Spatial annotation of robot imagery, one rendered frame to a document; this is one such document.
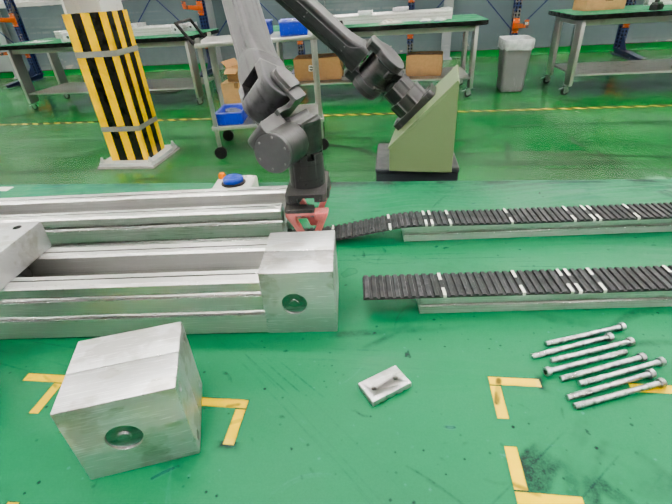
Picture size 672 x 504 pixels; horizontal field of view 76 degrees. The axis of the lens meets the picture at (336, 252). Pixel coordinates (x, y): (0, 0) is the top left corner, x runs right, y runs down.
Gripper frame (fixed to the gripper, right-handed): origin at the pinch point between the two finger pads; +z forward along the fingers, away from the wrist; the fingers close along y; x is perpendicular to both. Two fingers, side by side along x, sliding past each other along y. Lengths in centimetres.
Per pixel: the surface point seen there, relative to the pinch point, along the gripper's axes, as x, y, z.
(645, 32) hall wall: 470, -708, 48
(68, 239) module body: -40.2, 5.4, -2.9
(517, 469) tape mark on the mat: 21.7, 42.6, 2.0
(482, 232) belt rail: 28.9, 1.7, 0.5
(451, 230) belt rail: 23.7, 1.9, -0.2
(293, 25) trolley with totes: -35, -283, -16
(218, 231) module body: -14.8, 5.2, -3.3
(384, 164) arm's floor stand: 14.9, -35.7, 1.4
